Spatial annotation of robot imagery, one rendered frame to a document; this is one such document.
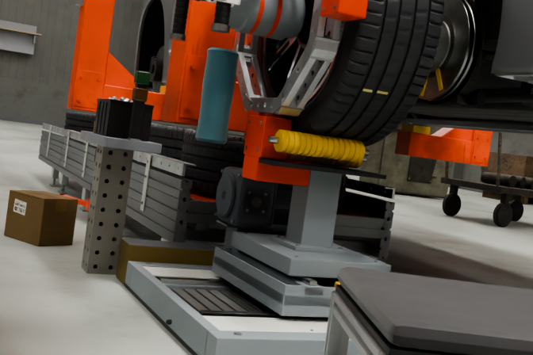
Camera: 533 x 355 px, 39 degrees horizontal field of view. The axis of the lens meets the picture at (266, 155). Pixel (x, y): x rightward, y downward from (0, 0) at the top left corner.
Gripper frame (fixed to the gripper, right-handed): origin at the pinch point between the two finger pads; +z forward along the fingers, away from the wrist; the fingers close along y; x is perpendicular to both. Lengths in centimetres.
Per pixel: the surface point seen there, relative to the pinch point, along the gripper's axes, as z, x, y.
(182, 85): 12, -19, -60
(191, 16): 11, 3, -60
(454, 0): 73, 15, -10
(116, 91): 34, -18, -253
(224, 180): 26, -47, -49
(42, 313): -28, -83, -23
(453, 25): 73, 8, -9
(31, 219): -21, -74, -121
